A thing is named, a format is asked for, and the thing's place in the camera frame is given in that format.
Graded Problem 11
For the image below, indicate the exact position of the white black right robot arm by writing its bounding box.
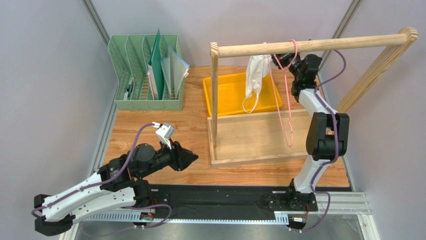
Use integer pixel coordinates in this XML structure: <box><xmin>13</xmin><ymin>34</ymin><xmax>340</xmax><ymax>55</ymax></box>
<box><xmin>271</xmin><ymin>53</ymin><xmax>350</xmax><ymax>211</ymax></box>

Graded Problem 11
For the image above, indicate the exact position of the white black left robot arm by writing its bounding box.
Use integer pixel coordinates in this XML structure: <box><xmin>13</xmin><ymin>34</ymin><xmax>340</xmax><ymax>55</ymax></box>
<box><xmin>34</xmin><ymin>141</ymin><xmax>199</xmax><ymax>237</ymax></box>

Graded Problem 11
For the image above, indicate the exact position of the green file organizer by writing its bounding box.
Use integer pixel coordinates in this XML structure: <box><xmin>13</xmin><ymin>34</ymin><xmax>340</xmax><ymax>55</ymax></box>
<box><xmin>107</xmin><ymin>34</ymin><xmax>185</xmax><ymax>111</ymax></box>

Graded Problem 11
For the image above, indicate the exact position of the green folder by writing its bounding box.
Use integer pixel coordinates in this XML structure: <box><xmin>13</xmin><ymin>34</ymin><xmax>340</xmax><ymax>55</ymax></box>
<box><xmin>148</xmin><ymin>29</ymin><xmax>165</xmax><ymax>100</ymax></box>

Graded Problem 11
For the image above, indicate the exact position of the translucent document pouch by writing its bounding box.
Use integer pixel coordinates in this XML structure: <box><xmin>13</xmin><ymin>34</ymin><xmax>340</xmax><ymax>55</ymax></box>
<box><xmin>160</xmin><ymin>45</ymin><xmax>190</xmax><ymax>99</ymax></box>

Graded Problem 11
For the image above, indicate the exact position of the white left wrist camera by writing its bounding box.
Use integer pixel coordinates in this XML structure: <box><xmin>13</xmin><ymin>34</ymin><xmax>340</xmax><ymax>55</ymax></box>
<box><xmin>152</xmin><ymin>122</ymin><xmax>176</xmax><ymax>150</ymax></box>

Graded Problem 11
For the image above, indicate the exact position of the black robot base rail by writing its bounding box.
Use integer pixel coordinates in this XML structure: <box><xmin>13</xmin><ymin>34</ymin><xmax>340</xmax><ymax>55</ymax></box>
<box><xmin>146</xmin><ymin>184</ymin><xmax>318</xmax><ymax>220</ymax></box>

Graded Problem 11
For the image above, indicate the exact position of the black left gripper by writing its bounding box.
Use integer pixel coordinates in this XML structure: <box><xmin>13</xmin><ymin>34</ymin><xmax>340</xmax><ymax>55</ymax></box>
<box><xmin>138</xmin><ymin>136</ymin><xmax>200</xmax><ymax>179</ymax></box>

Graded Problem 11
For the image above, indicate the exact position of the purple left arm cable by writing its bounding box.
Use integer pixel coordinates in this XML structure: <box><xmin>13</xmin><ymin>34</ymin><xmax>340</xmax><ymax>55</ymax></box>
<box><xmin>31</xmin><ymin>123</ymin><xmax>174</xmax><ymax>230</ymax></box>

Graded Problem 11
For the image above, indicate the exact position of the wooden clothes rack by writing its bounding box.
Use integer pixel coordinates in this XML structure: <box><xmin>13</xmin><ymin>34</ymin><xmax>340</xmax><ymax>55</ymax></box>
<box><xmin>203</xmin><ymin>27</ymin><xmax>418</xmax><ymax>167</ymax></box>

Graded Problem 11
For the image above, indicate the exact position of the white slotted cable duct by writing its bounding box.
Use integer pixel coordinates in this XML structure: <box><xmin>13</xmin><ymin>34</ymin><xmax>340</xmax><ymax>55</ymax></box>
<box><xmin>84</xmin><ymin>209</ymin><xmax>289</xmax><ymax>225</ymax></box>

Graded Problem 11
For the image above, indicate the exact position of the white tank top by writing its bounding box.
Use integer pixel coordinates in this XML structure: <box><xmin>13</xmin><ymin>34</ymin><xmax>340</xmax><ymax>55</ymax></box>
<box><xmin>242</xmin><ymin>54</ymin><xmax>272</xmax><ymax>114</ymax></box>

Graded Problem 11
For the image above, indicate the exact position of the yellow plastic tray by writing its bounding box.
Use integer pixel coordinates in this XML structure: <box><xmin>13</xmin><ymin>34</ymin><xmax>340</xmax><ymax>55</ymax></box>
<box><xmin>217</xmin><ymin>72</ymin><xmax>283</xmax><ymax>117</ymax></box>

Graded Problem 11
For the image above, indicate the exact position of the pink wire hanger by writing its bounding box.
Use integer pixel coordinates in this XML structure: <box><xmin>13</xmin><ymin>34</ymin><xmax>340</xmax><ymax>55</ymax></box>
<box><xmin>264</xmin><ymin>38</ymin><xmax>299</xmax><ymax>148</ymax></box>

